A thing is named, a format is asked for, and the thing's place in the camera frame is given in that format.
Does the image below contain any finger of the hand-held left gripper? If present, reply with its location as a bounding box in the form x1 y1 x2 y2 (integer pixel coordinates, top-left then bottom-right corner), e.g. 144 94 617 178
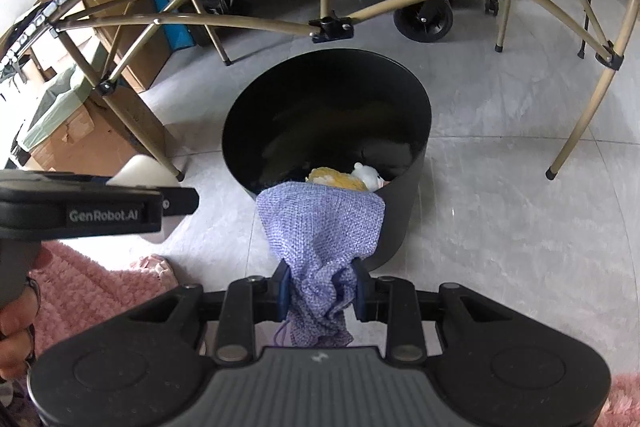
159 187 199 218

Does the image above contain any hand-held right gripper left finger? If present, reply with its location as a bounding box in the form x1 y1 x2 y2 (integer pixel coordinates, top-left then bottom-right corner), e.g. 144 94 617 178
120 259 292 364

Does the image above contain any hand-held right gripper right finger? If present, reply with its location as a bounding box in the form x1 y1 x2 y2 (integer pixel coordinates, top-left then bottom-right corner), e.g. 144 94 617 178
349 257 523 364

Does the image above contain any purple mesh cloth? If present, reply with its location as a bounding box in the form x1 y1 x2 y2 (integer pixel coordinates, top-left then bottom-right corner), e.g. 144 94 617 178
256 181 387 349

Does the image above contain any black round waste bin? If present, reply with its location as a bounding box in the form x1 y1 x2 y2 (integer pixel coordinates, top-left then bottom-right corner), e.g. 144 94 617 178
221 48 432 270

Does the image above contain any white and yellow alpaca plush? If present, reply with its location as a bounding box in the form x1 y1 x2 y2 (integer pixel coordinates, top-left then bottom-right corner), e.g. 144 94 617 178
306 162 385 192

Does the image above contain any person's left hand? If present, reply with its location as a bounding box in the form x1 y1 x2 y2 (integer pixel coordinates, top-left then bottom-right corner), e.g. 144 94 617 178
0 244 53 380

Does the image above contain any pink fluffy clothing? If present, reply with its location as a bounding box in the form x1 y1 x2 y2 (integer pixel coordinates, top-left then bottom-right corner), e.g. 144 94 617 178
0 239 640 427

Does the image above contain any cardboard box with green liner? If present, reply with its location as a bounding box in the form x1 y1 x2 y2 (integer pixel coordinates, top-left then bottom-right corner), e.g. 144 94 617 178
12 42 168 175

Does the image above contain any flat cardboard box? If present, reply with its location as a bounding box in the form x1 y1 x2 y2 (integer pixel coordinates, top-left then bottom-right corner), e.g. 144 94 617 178
82 0 166 90

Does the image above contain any olive folding slatted table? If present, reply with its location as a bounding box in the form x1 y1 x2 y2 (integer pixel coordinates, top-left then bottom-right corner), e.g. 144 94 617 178
0 0 640 180

